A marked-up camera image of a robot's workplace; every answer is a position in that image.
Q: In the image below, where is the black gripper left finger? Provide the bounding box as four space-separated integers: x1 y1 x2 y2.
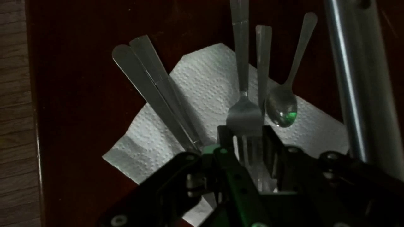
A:
100 125 263 227

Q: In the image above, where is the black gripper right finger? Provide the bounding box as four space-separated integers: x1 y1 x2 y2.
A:
263 125 404 227

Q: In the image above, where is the white paper towel sheet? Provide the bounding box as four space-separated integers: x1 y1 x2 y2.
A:
101 42 351 227

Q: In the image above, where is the steel spoon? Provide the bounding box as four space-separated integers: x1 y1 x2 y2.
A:
265 11 320 129

